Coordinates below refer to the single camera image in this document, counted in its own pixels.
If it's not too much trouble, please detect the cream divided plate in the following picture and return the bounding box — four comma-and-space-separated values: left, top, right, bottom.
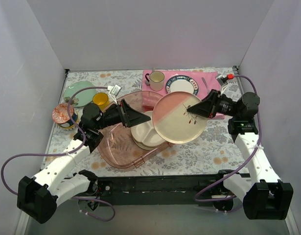
131, 111, 165, 147

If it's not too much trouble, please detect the cream yellow floral plate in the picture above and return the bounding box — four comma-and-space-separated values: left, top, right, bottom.
133, 139, 156, 151

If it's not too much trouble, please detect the pink transparent plastic bin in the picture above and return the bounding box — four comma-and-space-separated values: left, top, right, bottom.
97, 91, 173, 169

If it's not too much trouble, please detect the pink cream floral plate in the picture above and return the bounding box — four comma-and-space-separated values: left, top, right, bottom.
152, 92, 208, 144

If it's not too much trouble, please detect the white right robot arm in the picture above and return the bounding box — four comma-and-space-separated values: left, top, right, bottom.
187, 90, 294, 220

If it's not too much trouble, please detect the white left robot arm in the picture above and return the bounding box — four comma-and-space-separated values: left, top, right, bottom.
17, 99, 151, 224

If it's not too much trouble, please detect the yellow mug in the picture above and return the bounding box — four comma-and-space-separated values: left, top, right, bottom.
93, 93, 110, 111

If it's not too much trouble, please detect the pink satin cloth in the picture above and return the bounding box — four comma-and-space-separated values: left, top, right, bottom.
141, 69, 226, 120

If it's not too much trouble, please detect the silver fork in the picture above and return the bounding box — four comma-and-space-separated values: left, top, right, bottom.
201, 77, 210, 94

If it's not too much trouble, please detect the orange patterned bowl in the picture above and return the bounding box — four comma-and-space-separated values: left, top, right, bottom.
52, 103, 74, 124

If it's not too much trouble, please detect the blue rimmed white plate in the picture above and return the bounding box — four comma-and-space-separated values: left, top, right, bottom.
165, 75, 199, 95

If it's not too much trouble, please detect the floral tablecloth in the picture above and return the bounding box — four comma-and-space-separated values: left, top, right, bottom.
42, 67, 270, 178

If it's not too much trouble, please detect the cream enamel mug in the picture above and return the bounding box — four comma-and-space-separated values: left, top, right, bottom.
145, 71, 165, 91

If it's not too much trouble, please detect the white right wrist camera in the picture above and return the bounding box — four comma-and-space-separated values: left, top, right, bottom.
215, 74, 234, 93

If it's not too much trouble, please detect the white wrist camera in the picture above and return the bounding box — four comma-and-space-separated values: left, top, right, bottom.
215, 74, 234, 93
107, 85, 121, 96

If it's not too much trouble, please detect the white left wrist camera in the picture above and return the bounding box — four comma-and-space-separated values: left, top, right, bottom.
107, 85, 121, 96

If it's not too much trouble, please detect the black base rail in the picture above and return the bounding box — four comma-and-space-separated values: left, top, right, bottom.
36, 171, 273, 208

